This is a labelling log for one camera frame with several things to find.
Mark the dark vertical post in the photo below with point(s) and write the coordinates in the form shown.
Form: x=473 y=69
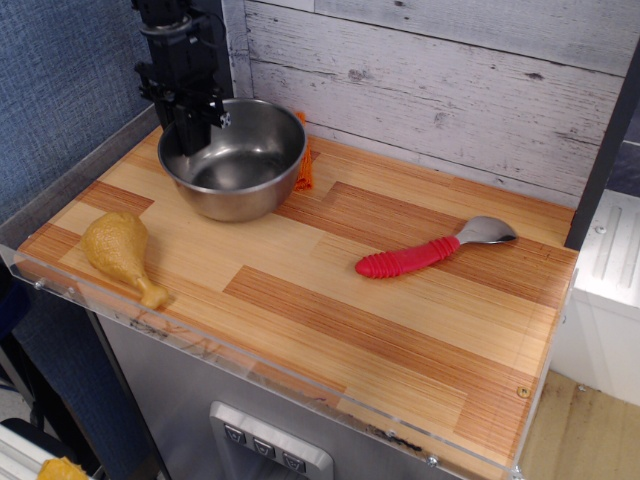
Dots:
x=622 y=114
x=222 y=74

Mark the clear acrylic edge guard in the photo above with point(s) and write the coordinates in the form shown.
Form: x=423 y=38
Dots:
x=173 y=373

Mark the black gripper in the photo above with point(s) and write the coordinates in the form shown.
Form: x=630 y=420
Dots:
x=179 y=80

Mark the folded orange cloth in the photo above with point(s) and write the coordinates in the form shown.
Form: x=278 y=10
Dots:
x=305 y=179

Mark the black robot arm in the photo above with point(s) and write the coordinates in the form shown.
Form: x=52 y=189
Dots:
x=156 y=13

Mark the yellow object bottom left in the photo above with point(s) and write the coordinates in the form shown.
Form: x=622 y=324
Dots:
x=61 y=469

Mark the plastic toy chicken drumstick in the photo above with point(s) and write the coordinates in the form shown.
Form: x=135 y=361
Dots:
x=115 y=244

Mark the red handled metal spoon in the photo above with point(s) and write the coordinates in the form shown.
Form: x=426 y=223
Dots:
x=478 y=230

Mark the dark left vertical post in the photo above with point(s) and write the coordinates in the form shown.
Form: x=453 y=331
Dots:
x=222 y=74

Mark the dark right vertical post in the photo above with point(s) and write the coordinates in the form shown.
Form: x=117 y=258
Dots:
x=622 y=114

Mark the white ribbed side box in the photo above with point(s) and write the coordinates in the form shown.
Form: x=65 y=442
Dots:
x=597 y=343

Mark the silver button control panel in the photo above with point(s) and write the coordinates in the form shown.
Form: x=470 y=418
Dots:
x=250 y=448

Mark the silver steel bowl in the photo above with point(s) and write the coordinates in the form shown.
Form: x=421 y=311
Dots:
x=249 y=168

